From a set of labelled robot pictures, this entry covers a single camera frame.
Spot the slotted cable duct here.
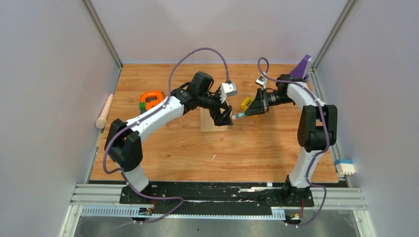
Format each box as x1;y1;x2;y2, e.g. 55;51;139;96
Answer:
80;206;286;221

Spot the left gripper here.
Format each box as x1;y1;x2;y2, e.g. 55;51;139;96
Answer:
198;90;234;127

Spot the orange toy track loop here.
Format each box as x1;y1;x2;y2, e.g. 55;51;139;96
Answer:
139;90;165;112

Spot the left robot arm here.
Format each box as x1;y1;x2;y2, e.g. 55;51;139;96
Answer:
104;72;237;204

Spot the purple plastic stand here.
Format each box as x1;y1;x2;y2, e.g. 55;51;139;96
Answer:
290;54;312;81

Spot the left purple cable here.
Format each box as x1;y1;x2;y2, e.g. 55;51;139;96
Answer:
102;47;231;225

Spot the brown paper envelope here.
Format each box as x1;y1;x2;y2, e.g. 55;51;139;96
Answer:
200;108;228;133

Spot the yellow toy window brick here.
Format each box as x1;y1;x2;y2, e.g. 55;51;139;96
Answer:
240;97;253;111

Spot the white blue toy brick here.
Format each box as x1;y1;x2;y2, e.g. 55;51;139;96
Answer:
334;159;356;175

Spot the purple cable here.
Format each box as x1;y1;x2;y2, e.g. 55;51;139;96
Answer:
102;47;231;225
257;57;331;228

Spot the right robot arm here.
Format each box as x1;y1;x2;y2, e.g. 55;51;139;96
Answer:
244;74;337;206

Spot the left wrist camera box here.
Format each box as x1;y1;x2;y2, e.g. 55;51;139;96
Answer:
219;82;238;103

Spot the white green glue stick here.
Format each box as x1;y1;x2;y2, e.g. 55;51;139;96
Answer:
231;112;246;119

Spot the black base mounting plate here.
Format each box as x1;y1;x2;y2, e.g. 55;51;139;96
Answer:
119;181;314;215

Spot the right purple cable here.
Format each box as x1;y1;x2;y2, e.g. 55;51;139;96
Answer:
257;57;331;228

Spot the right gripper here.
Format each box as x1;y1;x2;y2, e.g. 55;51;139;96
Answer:
245;88;294;117

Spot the wooden rolling pin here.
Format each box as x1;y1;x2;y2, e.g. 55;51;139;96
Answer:
95;94;114;129

